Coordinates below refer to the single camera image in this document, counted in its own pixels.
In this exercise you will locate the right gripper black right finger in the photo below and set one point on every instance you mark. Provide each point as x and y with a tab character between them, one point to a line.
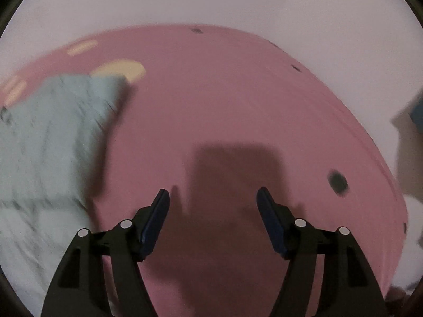
349	286

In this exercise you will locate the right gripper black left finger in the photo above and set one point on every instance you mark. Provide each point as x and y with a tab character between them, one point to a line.
78	285

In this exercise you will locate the light blue puffer jacket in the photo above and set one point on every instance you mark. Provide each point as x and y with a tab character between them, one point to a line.
52	149

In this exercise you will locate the pink dotted bed sheet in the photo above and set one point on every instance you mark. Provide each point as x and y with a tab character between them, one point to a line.
212	115

